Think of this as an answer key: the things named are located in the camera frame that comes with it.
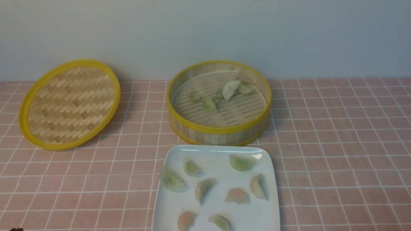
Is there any dark object at table edge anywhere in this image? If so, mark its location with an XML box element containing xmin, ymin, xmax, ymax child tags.
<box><xmin>9</xmin><ymin>227</ymin><xmax>24</xmax><ymax>231</ymax></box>

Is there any pale green dumpling in steamer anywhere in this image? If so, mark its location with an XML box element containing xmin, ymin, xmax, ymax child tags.
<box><xmin>237</xmin><ymin>83</ymin><xmax>253</xmax><ymax>95</ymax></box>

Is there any beige dumpling plate centre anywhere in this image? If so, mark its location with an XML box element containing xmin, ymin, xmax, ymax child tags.
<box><xmin>194</xmin><ymin>178</ymin><xmax>217</xmax><ymax>206</ymax></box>

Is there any green dumpling plate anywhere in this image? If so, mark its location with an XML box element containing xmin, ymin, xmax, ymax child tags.
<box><xmin>160</xmin><ymin>166</ymin><xmax>186</xmax><ymax>192</ymax></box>
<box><xmin>229</xmin><ymin>155</ymin><xmax>256</xmax><ymax>172</ymax></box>
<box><xmin>208</xmin><ymin>215</ymin><xmax>232</xmax><ymax>231</ymax></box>

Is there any beige dumpling plate right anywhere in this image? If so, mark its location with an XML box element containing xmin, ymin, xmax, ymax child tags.
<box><xmin>249</xmin><ymin>174</ymin><xmax>267</xmax><ymax>200</ymax></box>

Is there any pink dumpling plate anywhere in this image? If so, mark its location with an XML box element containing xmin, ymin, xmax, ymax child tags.
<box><xmin>177</xmin><ymin>210</ymin><xmax>198</xmax><ymax>231</ymax></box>
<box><xmin>224</xmin><ymin>188</ymin><xmax>250</xmax><ymax>205</ymax></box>

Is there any small green dumpling in steamer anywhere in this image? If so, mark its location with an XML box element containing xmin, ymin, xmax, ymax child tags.
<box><xmin>188</xmin><ymin>91</ymin><xmax>201</xmax><ymax>101</ymax></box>

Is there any large white steamed dumpling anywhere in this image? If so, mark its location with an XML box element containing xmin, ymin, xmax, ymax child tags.
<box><xmin>222</xmin><ymin>80</ymin><xmax>241</xmax><ymax>101</ymax></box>

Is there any yellow-rimmed bamboo steamer basket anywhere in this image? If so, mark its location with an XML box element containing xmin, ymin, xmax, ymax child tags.
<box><xmin>166</xmin><ymin>61</ymin><xmax>273</xmax><ymax>146</ymax></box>

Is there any green dumpling plate bottom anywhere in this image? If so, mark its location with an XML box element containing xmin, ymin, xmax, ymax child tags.
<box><xmin>208</xmin><ymin>215</ymin><xmax>232</xmax><ymax>231</ymax></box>

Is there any pink dumpling plate centre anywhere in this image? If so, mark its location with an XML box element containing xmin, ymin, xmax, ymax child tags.
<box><xmin>224</xmin><ymin>188</ymin><xmax>250</xmax><ymax>205</ymax></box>

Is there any green dumpling plate left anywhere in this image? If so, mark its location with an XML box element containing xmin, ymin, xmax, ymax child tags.
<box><xmin>160</xmin><ymin>166</ymin><xmax>186</xmax><ymax>192</ymax></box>

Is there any pink checkered tablecloth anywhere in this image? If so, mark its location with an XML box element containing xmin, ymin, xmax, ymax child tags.
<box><xmin>0</xmin><ymin>78</ymin><xmax>411</xmax><ymax>231</ymax></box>

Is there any pink dumpling plate bottom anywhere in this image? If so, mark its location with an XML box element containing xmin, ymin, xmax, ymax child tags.
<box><xmin>177</xmin><ymin>210</ymin><xmax>198</xmax><ymax>231</ymax></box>

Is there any green dumpling plate top right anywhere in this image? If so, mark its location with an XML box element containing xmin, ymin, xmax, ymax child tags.
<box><xmin>229</xmin><ymin>155</ymin><xmax>256</xmax><ymax>172</ymax></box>

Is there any beige dumpling plate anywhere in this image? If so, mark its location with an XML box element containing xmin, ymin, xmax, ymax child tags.
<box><xmin>249</xmin><ymin>174</ymin><xmax>267</xmax><ymax>200</ymax></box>
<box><xmin>194</xmin><ymin>178</ymin><xmax>217</xmax><ymax>206</ymax></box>

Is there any yellow-rimmed bamboo steamer lid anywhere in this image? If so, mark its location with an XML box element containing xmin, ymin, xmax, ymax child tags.
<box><xmin>19</xmin><ymin>59</ymin><xmax>121</xmax><ymax>151</ymax></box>

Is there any small green dumpling on plate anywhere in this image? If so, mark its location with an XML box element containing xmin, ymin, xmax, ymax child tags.
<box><xmin>183</xmin><ymin>159</ymin><xmax>201</xmax><ymax>177</ymax></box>

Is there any white square plate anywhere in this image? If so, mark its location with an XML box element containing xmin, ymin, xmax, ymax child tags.
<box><xmin>152</xmin><ymin>145</ymin><xmax>281</xmax><ymax>231</ymax></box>

